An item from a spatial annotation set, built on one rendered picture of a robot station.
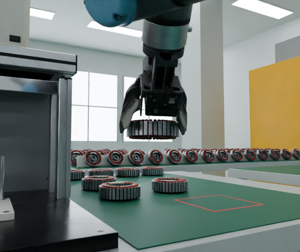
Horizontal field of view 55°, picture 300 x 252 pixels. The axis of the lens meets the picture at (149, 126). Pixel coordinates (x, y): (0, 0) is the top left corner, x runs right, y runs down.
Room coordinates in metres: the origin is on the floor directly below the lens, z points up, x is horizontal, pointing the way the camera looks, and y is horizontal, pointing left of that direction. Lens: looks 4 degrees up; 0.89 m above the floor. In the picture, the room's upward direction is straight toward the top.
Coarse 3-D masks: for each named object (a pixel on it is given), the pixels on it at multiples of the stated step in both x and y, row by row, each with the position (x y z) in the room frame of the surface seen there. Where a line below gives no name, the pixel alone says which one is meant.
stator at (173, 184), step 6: (156, 180) 0.89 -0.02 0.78; (162, 180) 0.87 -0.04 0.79; (168, 180) 0.88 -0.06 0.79; (174, 180) 0.87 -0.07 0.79; (180, 180) 0.87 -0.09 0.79; (186, 180) 0.90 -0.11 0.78; (156, 186) 0.88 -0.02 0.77; (162, 186) 0.87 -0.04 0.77; (168, 186) 0.87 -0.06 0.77; (174, 186) 0.86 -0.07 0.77; (180, 186) 0.87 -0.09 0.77; (186, 186) 0.89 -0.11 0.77; (162, 192) 0.87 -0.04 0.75; (168, 192) 0.87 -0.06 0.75; (174, 192) 0.87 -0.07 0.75; (180, 192) 0.87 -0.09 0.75
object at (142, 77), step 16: (144, 48) 0.47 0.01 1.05; (160, 64) 0.45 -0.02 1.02; (176, 64) 0.45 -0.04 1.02; (144, 80) 0.51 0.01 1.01; (160, 80) 0.50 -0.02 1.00; (176, 80) 0.52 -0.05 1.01; (144, 96) 0.55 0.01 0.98; (160, 96) 0.49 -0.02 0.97; (176, 96) 0.50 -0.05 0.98; (160, 112) 0.51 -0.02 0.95; (176, 112) 0.52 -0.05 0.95
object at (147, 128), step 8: (136, 120) 0.58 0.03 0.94; (144, 120) 0.58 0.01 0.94; (152, 120) 0.57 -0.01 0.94; (160, 120) 0.57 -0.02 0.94; (168, 120) 0.58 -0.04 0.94; (128, 128) 0.60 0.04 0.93; (136, 128) 0.58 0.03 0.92; (144, 128) 0.57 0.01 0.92; (152, 128) 0.57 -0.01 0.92; (160, 128) 0.57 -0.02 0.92; (168, 128) 0.58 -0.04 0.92; (176, 128) 0.60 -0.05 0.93; (128, 136) 0.63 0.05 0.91; (136, 136) 0.58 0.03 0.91; (144, 136) 0.58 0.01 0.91; (152, 136) 0.65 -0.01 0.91; (160, 136) 0.57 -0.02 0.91; (168, 136) 0.58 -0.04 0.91; (176, 136) 0.61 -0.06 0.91
